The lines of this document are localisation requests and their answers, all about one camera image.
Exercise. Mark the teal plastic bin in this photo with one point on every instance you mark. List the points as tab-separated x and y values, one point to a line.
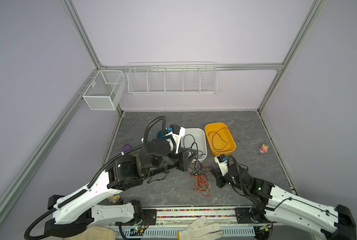
161	135

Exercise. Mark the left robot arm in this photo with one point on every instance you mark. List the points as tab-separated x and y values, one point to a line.
71	215

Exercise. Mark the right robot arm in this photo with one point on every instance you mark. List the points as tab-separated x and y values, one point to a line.
270	203

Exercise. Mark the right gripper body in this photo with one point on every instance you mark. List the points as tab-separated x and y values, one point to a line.
222	180

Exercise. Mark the white work glove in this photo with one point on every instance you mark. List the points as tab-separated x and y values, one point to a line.
200	230
95	233

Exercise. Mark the small yellow toy animal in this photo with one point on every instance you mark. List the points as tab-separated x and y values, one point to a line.
115	199

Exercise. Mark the long white wire rack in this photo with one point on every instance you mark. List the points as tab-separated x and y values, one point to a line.
172	78

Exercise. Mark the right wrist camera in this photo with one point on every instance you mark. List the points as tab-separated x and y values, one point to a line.
221	160

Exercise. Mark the yellow plastic bin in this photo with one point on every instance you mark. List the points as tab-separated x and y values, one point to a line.
220	139

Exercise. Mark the left white work glove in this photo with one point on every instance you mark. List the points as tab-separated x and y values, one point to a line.
95	233

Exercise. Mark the white plastic bin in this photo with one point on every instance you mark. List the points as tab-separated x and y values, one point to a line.
194	138

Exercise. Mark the right white work glove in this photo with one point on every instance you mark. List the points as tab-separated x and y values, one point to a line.
200	230

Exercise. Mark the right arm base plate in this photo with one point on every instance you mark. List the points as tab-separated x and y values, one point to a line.
245	215

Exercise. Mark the pink toy cup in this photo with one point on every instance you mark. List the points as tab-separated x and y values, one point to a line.
263	149

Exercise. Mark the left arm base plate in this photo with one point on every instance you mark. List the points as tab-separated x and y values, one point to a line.
149	217

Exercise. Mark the small white mesh basket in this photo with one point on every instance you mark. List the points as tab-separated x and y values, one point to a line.
105	90

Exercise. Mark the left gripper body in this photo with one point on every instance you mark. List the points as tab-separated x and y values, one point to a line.
182	165

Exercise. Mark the purple pink brush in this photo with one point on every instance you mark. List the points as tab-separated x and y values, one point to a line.
126	148

